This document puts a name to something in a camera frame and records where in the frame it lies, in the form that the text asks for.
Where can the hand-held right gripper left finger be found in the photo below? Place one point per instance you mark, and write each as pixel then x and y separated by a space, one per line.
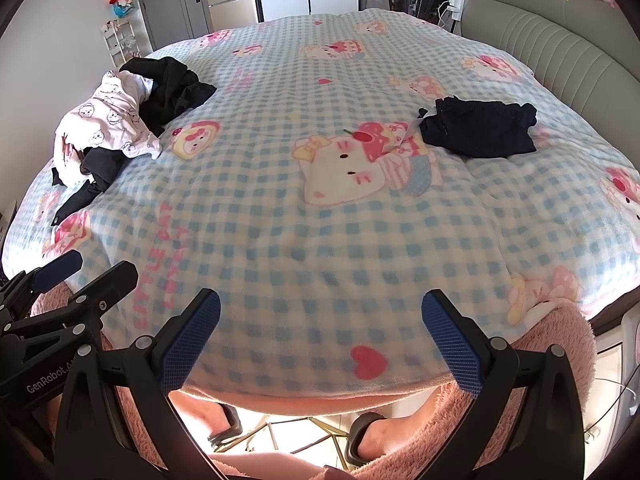
pixel 195 340

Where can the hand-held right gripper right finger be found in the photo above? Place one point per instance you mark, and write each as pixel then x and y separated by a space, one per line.
pixel 450 345

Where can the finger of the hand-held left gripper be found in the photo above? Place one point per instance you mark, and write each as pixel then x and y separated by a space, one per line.
pixel 60 267
pixel 107 285

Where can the pink printed pajama pants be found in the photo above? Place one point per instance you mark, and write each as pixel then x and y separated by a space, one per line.
pixel 110 110

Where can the person's left leg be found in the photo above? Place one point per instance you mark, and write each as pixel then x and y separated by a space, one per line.
pixel 200 407

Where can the person's leg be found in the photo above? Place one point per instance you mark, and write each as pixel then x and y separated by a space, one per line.
pixel 200 407
pixel 395 430

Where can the black slipper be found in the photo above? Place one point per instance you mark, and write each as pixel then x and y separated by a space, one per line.
pixel 357 440
pixel 227 430

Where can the person's right leg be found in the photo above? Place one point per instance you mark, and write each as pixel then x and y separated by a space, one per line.
pixel 395 430

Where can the black long garment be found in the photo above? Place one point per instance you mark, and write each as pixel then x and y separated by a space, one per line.
pixel 100 172

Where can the checked cartoon print blanket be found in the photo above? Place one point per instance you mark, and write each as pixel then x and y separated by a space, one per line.
pixel 300 240

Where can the white bedside cabinet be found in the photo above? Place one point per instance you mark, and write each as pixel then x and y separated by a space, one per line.
pixel 622 360

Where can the black crumpled garment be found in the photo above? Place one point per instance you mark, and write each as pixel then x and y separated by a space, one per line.
pixel 172 90

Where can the folded navy garment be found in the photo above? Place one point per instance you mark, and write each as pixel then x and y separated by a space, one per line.
pixel 475 127

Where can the red and blue plush toy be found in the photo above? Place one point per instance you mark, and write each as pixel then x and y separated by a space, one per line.
pixel 122 4

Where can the grey door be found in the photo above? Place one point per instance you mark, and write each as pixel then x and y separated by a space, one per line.
pixel 170 0

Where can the grey padded headboard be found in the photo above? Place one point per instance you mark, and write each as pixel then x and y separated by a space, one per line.
pixel 540 35

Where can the white power strip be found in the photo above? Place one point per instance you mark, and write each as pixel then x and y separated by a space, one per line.
pixel 456 7

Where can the gold metal frame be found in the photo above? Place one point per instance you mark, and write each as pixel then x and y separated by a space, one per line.
pixel 280 432

